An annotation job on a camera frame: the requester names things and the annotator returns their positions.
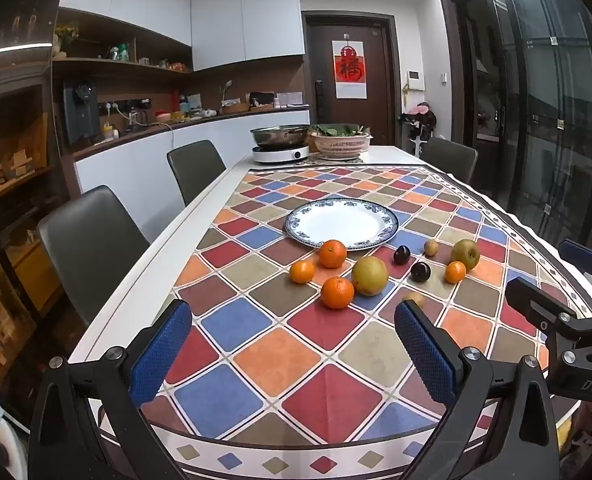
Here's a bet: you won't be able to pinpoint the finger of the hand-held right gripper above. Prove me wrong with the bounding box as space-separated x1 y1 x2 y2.
558 239 592 281
506 276 592 343

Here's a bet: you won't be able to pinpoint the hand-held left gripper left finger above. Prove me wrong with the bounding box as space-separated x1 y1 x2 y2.
28 299 194 480

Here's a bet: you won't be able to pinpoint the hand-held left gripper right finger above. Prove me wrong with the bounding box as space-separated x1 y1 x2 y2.
394 299 562 480

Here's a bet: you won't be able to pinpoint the greenish pear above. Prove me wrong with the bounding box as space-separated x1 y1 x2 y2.
450 239 481 271

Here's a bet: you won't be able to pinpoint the yellow pear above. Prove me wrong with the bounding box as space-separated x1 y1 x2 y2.
351 255 389 296

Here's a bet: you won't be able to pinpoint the large orange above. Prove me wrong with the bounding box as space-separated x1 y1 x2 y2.
318 239 347 269
320 276 355 310

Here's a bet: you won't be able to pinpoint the blue rimmed white plate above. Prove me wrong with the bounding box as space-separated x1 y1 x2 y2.
284 198 399 251

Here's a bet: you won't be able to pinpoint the grey dining chair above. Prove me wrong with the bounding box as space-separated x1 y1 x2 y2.
167 140 227 206
37 185 151 328
420 137 479 185

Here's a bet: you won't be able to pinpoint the colourful checked tablecloth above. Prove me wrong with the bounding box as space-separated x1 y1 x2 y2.
96 162 592 480

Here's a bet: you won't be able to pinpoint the glass sliding door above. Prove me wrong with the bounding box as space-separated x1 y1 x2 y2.
438 0 592 261

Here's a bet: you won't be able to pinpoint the white lower cabinets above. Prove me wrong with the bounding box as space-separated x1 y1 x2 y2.
74 110 311 206

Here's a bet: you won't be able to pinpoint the white cabinets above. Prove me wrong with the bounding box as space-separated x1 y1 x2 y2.
74 110 311 206
58 0 304 72

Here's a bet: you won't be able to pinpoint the pink woven basket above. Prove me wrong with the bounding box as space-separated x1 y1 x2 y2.
309 132 374 157

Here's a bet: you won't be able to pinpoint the white induction cooker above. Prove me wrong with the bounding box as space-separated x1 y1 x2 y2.
252 144 311 164

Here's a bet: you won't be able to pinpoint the dark wooden door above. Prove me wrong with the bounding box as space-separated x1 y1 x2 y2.
303 11 397 147

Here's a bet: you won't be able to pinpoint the green leafy vegetables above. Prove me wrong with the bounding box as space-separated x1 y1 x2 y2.
313 123 369 138

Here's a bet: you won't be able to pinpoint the dark display cabinet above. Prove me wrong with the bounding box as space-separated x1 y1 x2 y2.
0 0 71 411

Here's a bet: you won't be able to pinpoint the steel pan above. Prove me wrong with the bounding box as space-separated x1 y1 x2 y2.
250 124 311 148

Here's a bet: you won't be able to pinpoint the black power strip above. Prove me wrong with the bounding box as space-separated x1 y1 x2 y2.
98 99 153 111

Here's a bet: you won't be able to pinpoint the black water dispenser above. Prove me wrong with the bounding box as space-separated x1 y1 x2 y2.
63 80 100 146

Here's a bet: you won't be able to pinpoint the yellow flowers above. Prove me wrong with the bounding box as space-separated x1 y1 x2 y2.
54 22 80 58

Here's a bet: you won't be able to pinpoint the white upper cabinets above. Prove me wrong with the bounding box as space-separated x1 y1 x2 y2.
58 0 304 72

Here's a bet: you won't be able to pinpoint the red wall calendar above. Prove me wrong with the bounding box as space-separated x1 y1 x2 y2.
332 35 367 99

